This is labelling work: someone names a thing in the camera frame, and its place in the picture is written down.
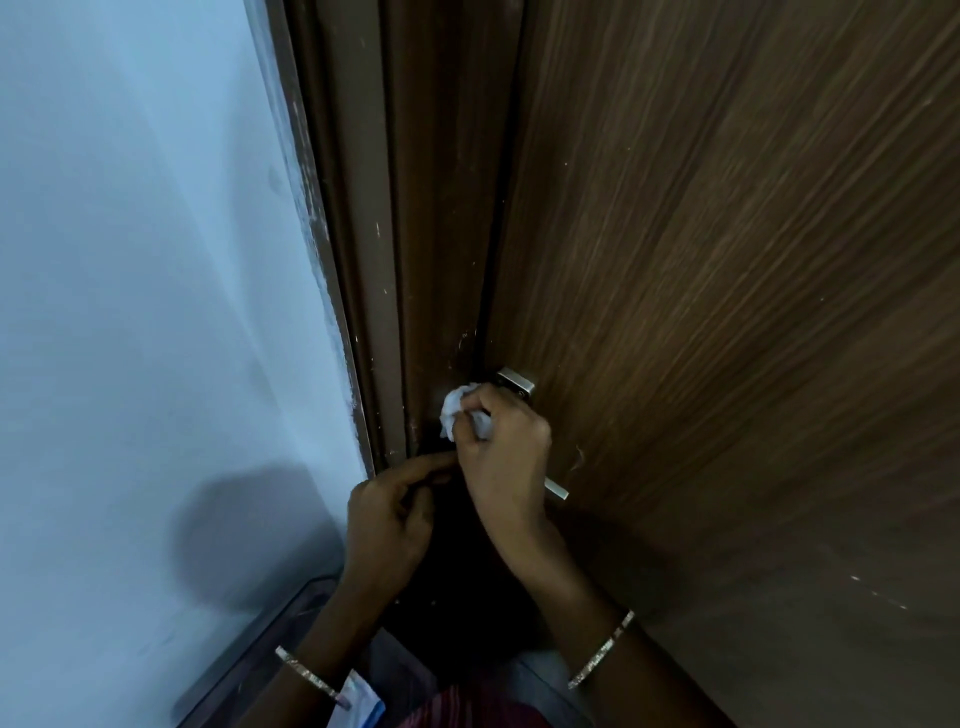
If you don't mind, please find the white and blue cloth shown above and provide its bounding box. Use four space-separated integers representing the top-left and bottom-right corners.
330 669 387 728

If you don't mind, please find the person's left hand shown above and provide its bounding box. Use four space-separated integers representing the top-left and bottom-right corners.
341 450 459 595

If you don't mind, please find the dark grey baseboard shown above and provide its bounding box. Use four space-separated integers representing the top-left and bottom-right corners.
171 576 346 728

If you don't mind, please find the silver bangle on wrist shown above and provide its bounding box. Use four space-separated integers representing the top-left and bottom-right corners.
567 609 637 691
274 645 353 712

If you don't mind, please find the silver bangle on left wrist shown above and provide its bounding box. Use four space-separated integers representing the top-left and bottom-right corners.
274 645 353 712

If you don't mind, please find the dark brown door frame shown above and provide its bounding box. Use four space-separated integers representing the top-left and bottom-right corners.
243 0 526 481

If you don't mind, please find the red patterned garment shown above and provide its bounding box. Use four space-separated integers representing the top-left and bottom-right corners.
396 684 555 728

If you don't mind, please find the brown wooden door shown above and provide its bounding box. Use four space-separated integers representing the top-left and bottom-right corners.
480 0 960 728

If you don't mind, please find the person's left forearm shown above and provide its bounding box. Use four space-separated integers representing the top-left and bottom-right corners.
238 581 380 728

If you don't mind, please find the person's right hand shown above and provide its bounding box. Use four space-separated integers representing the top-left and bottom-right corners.
452 383 554 560

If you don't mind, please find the white tissue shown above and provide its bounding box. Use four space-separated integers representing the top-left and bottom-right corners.
438 383 494 443

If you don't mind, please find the silver bangle on right wrist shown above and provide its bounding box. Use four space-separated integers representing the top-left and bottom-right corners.
567 609 637 691

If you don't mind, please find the silver door handle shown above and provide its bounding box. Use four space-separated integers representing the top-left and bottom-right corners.
495 367 570 501

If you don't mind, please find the person's right forearm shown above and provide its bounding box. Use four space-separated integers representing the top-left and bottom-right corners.
501 525 740 728

